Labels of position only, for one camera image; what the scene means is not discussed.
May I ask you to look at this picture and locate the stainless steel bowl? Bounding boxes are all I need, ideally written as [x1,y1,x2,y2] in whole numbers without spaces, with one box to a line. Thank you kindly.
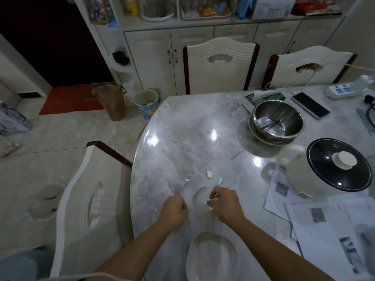
[251,99,304,138]

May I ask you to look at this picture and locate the person's right forearm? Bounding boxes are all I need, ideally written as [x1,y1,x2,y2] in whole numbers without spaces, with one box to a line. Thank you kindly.
[225,215,337,281]

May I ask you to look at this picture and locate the garlic scraps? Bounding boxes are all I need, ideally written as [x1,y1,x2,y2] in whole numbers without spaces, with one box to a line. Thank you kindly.
[1,142,23,158]

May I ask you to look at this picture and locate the white electric cooking pot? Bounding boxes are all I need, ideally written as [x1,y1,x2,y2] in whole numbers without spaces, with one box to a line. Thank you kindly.
[261,144,373,200]

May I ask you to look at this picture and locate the person's right hand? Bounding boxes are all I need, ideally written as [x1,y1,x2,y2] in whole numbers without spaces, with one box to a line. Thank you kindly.
[206,186,245,225]

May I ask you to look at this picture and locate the black cable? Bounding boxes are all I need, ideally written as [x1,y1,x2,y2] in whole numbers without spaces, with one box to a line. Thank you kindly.
[364,95,375,132]

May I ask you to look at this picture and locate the white power strip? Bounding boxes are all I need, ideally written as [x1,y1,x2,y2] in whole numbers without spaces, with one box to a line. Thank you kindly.
[324,81,368,100]

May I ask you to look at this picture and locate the black smartphone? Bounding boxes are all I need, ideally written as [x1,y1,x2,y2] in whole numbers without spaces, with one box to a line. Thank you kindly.
[291,92,331,119]

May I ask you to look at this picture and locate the white patterned waste bin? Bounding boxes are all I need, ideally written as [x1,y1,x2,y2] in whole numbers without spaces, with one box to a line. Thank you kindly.
[134,89,159,121]

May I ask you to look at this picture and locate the white tray with snacks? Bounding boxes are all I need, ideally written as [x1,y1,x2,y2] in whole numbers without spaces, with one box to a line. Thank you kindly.
[179,0,232,20]

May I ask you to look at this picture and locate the black glass pot lid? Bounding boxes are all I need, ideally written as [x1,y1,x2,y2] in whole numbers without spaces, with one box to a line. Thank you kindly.
[306,138,372,192]

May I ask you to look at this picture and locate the white cardboard box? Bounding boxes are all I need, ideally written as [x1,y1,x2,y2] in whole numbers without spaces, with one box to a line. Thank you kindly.
[252,0,296,20]

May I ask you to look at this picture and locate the metal spoon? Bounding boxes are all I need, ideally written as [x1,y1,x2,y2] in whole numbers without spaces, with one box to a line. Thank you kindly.
[256,120,282,131]

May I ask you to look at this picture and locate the brown paper bag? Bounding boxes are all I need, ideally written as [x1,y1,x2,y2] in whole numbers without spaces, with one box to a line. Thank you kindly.
[91,84,128,122]

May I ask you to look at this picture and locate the green tissue box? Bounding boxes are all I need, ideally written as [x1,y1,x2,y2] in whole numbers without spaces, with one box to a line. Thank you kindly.
[242,91,286,113]

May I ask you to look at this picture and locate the person's left hand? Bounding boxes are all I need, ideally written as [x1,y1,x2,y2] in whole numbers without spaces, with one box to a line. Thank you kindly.
[158,195,188,230]

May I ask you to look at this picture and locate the small black object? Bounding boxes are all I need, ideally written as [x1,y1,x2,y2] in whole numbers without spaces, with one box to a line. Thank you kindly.
[112,51,130,66]

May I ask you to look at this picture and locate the white oval dish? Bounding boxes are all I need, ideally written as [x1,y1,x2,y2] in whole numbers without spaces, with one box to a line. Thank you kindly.
[186,232,239,281]

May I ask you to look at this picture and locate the white dining chair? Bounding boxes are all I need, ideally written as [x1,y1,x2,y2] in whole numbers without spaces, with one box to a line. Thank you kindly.
[183,37,261,95]
[49,140,134,281]
[261,45,358,90]

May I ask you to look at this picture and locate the large printed paper sheet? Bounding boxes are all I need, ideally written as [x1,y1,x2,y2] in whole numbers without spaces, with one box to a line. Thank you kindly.
[282,196,375,281]

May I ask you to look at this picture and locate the white cable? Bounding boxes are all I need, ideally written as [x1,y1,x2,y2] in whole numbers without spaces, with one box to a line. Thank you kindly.
[262,62,375,92]

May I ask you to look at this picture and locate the light blue stool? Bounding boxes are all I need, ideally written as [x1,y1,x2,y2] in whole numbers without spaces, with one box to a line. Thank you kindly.
[0,246,55,281]

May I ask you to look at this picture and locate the yellow bottle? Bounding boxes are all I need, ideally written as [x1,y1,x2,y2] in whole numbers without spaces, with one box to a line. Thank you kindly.
[124,0,140,17]

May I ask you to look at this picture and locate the white charger plug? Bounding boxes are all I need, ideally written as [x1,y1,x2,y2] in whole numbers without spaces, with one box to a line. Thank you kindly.
[355,75,373,89]

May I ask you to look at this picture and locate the white sideboard cabinet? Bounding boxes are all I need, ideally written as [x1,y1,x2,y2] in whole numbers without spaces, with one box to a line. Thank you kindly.
[73,0,353,96]

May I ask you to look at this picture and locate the small printed paper sheet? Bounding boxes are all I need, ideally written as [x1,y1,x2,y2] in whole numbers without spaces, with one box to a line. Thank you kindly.
[264,169,315,223]

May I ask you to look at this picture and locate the red flat box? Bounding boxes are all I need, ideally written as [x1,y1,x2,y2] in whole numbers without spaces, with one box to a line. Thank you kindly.
[294,0,342,17]

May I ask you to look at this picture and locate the framed picture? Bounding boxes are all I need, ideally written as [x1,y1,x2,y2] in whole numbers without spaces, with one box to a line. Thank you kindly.
[85,0,110,25]

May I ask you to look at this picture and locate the red door mat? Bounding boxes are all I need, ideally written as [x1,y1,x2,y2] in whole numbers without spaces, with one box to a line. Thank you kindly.
[39,84,115,116]

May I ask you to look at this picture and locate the clear glass container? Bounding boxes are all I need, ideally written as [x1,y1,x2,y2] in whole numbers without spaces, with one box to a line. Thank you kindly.
[139,0,177,22]

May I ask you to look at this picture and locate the blue plastic bag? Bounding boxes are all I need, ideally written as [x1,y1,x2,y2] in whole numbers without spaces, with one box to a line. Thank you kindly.
[235,0,256,20]

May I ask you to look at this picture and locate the person's left forearm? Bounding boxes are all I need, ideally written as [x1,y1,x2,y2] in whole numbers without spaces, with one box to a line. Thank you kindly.
[93,223,176,281]

